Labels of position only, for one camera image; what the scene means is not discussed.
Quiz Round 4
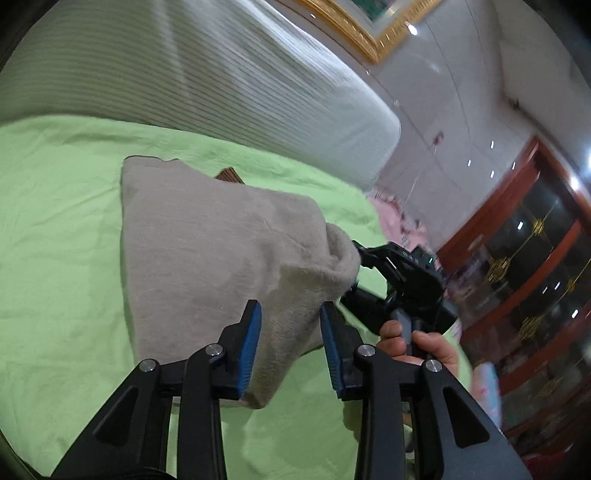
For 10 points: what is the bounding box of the white striped pillow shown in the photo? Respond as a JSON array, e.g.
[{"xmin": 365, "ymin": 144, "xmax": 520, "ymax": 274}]
[{"xmin": 0, "ymin": 0, "xmax": 402, "ymax": 192}]

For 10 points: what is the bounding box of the gold framed landscape painting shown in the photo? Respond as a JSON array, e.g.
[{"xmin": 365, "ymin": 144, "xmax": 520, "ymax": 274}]
[{"xmin": 295, "ymin": 0, "xmax": 444, "ymax": 64}]

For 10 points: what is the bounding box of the thin wall cable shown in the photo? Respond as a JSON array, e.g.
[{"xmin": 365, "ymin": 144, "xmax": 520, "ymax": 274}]
[{"xmin": 406, "ymin": 141, "xmax": 440, "ymax": 204}]

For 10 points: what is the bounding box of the green bed sheet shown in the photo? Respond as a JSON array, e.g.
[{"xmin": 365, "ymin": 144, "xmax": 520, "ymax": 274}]
[{"xmin": 0, "ymin": 115, "xmax": 416, "ymax": 480}]

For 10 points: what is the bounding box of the person's right hand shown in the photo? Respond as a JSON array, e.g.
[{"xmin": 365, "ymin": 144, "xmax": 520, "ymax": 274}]
[{"xmin": 379, "ymin": 320, "xmax": 461, "ymax": 377}]

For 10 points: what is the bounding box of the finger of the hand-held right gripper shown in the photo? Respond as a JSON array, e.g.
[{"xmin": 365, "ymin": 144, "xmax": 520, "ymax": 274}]
[
  {"xmin": 352, "ymin": 240, "xmax": 407, "ymax": 274},
  {"xmin": 339, "ymin": 286, "xmax": 399, "ymax": 331}
]

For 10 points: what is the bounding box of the pink cloth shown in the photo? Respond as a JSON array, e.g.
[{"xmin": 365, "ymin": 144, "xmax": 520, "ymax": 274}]
[{"xmin": 367, "ymin": 187, "xmax": 465, "ymax": 335}]

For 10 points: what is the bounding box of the dark wooden glass cabinet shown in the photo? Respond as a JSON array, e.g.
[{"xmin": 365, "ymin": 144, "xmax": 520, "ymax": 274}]
[{"xmin": 436, "ymin": 136, "xmax": 591, "ymax": 462}]

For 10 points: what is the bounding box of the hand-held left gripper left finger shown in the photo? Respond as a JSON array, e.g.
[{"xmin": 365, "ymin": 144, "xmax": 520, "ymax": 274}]
[{"xmin": 51, "ymin": 299, "xmax": 262, "ymax": 480}]

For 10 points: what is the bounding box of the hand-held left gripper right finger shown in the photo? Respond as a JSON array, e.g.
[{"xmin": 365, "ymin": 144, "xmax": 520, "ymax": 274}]
[{"xmin": 320, "ymin": 301, "xmax": 532, "ymax": 480}]

